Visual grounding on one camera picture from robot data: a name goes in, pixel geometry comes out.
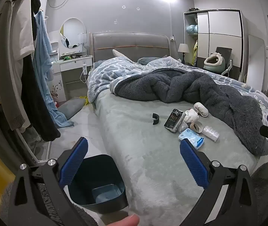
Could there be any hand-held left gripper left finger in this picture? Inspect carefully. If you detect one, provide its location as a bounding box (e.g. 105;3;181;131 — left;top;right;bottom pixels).
8;137;88;226

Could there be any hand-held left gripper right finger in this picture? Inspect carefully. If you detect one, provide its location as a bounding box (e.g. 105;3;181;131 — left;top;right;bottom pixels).
180;139;259;226

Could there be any blue wet wipe packet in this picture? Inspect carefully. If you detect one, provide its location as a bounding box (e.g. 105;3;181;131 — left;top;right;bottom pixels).
178;128;205;150

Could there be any clear bubble wrap roll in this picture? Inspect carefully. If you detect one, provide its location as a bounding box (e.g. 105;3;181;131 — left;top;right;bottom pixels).
202;125;220;142

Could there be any brown tape roll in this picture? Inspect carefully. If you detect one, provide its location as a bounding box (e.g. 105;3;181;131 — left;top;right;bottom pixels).
190;122;204;133

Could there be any clear plastic wrapper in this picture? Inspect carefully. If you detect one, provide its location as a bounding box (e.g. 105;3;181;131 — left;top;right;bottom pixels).
176;120;191;133

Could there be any dark blue plastic bin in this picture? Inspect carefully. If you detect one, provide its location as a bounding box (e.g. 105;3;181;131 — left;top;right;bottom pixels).
67;155;128;215

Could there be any black tissue packet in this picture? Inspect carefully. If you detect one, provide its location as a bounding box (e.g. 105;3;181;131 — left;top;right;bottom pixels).
164;108;187;132

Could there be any person's left hand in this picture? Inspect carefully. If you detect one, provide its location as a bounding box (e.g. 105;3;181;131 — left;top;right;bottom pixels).
112;214;140;226

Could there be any white clothes rack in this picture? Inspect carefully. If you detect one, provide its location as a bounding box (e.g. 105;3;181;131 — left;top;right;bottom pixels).
18;127;52;167

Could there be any grey floor cushion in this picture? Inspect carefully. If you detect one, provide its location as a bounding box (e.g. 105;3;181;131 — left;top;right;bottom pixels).
57;98;86;120

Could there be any bed with grey-green sheet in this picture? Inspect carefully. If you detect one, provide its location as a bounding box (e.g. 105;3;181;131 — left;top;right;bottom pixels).
88;59;268;226

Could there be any long black garment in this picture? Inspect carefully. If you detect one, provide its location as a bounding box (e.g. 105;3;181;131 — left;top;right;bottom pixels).
21;52;61;143

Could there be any blue patterned grey fleece blanket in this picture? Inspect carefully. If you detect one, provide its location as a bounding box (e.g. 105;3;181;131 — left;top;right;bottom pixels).
88;56;268;156

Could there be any green plush cat bed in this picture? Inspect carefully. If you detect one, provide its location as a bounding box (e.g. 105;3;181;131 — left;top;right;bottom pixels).
203;52;227;72

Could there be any grey office chair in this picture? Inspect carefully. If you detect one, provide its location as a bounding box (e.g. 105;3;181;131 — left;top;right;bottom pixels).
213;47;233;76

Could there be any white dressing table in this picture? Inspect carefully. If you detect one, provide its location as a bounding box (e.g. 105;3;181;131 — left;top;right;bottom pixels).
48;31;94;102

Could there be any yellow-green garment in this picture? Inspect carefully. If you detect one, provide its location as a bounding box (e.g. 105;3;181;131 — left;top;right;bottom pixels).
192;40;198;65

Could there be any pile of dresser items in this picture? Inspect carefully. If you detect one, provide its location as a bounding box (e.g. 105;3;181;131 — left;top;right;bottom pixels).
60;54;85;60

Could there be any light blue robe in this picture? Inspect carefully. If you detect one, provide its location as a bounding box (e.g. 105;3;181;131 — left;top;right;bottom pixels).
33;11;74;129

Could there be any white wardrobe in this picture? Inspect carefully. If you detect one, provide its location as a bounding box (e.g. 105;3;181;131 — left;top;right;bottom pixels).
183;9;246;82

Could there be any grey-green jacket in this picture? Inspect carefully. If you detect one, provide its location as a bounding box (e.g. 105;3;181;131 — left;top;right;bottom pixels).
0;0;31;131

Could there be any blue-grey pillow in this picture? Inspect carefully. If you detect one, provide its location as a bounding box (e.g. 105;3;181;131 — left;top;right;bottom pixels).
137;57;159;65

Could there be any bedside lamp with white shade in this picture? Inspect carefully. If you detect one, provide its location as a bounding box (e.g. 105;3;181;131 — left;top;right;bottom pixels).
177;43;189;63

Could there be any white pillow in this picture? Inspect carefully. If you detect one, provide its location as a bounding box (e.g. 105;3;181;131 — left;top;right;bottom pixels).
112;49;131;59

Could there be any white cylindrical table lamp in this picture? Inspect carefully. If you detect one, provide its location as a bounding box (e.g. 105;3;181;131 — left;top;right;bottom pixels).
78;33;87;56

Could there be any grey padded headboard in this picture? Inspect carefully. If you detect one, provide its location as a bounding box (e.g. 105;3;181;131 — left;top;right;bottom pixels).
89;32;172;63

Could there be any white shirt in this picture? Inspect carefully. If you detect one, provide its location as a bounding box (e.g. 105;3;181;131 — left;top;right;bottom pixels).
12;0;36;62

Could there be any round wall mirror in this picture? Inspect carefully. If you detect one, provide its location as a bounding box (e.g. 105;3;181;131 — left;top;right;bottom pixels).
60;18;87;49

